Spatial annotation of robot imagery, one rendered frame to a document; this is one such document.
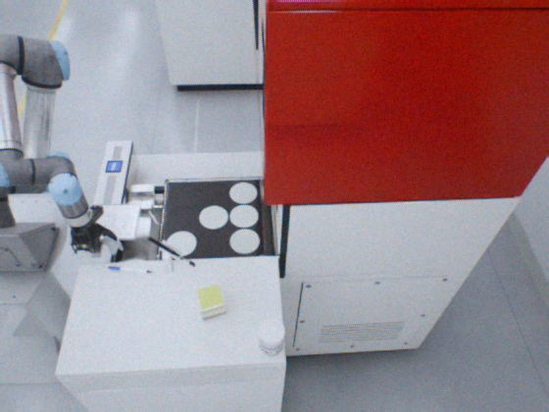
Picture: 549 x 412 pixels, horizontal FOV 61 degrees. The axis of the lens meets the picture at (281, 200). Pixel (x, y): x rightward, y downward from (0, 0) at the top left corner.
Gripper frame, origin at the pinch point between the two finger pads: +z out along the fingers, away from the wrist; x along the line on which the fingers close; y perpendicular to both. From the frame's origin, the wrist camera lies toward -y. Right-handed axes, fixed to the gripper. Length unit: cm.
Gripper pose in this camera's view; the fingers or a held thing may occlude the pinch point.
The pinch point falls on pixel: (99, 249)
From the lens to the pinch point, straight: 163.7
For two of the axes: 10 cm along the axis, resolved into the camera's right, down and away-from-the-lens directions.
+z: -0.3, 6.3, 7.8
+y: 0.7, 7.8, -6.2
